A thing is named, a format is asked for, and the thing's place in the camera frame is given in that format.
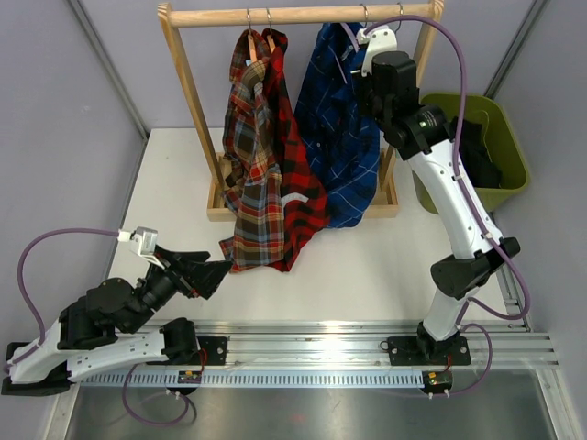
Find wooden hanger of red shirt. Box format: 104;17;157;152
266;7;275;52

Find green plastic basket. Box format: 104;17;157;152
413;93;529;215

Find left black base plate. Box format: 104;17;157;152
188;335;228;367

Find wooden clothes rack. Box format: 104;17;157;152
157;1;445;223

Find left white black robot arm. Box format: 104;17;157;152
1;247;232;397

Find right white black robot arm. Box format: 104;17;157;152
356;50;520;363

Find blue plaid shirt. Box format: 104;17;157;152
294;23;380;228

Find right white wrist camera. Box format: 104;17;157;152
356;26;397;77

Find brown plaid shirt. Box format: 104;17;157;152
219;30;284;272

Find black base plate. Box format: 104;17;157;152
386;335;471;367
188;335;228;367

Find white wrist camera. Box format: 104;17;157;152
356;26;397;77
117;226;164;269

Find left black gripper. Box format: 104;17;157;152
124;245;233;335

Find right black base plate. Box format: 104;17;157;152
386;335;471;367

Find lilac hanger of blue shirt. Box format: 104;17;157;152
337;23;359;82

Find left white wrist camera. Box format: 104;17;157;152
117;226;164;269

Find red black plaid shirt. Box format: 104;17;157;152
264;30;329;272

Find aluminium mounting rail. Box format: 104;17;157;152
82;321;559;389

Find wooden hanger of brown shirt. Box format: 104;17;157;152
246;8;258;63

